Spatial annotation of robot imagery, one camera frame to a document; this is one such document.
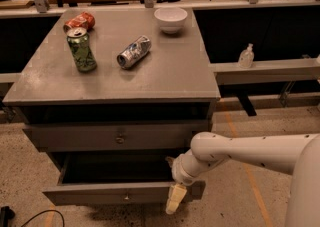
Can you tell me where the white bowl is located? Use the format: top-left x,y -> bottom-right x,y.
154,7 -> 188,34

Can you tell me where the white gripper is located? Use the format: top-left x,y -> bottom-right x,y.
165,151 -> 200,214

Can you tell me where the black device on floor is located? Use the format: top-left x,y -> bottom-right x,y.
0,206 -> 15,227

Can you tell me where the grey top drawer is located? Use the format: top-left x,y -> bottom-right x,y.
23,121 -> 211,152

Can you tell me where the grey drawer cabinet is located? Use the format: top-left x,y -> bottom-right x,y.
2,6 -> 222,207

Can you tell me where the orange soda can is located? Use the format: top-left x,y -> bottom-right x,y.
63,12 -> 95,33

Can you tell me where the grey metal rail shelf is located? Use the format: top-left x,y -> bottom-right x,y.
209,58 -> 320,85

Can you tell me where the black cable on floor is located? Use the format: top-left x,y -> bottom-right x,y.
19,209 -> 66,227

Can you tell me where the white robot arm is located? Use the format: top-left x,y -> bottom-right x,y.
166,132 -> 320,227

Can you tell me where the clear sanitizer bottle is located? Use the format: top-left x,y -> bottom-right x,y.
238,43 -> 254,69

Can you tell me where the green soda can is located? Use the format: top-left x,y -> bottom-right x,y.
67,27 -> 97,72

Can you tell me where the silver blue crushed can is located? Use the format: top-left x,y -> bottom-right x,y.
117,35 -> 151,69

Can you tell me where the grey drawer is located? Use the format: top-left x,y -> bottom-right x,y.
23,121 -> 211,152
41,152 -> 207,206

